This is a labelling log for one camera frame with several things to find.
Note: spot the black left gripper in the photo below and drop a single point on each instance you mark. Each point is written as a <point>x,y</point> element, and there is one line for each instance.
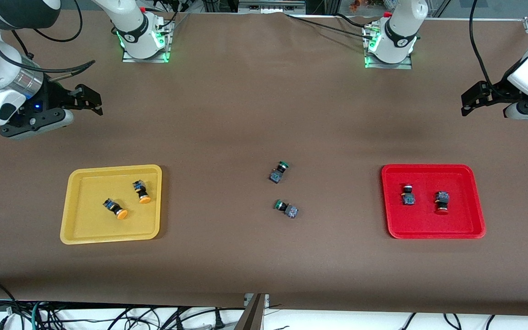
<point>494,90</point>

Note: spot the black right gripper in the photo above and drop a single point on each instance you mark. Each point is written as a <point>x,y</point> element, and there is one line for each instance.
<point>56,97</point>

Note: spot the yellow mushroom push button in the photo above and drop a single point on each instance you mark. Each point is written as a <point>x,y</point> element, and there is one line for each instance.
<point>112,206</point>
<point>140,189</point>

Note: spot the red mushroom push button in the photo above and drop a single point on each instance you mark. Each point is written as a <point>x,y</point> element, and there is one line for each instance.
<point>408,198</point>
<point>442,199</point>

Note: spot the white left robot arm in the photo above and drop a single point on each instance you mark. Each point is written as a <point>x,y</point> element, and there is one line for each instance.
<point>401,27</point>

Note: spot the yellow plastic tray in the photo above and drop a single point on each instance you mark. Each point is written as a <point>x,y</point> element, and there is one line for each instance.
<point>90,229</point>

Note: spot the red plastic tray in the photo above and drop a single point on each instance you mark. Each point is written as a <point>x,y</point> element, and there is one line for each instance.
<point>429,224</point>

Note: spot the brown table cover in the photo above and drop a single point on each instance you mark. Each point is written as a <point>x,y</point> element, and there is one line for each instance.
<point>264,114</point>

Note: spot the green push button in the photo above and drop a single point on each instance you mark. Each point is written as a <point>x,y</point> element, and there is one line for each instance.
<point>277,174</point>
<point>289,211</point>

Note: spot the black power plug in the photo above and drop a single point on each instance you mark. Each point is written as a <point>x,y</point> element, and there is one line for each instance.
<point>219,321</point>

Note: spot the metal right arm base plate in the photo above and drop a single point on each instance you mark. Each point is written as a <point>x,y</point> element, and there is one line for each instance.
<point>129,57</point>

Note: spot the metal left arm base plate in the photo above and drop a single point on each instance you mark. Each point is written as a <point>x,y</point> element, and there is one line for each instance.
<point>406,65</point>

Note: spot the aluminium frame profile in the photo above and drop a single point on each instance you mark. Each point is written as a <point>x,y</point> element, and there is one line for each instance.
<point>271,6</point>

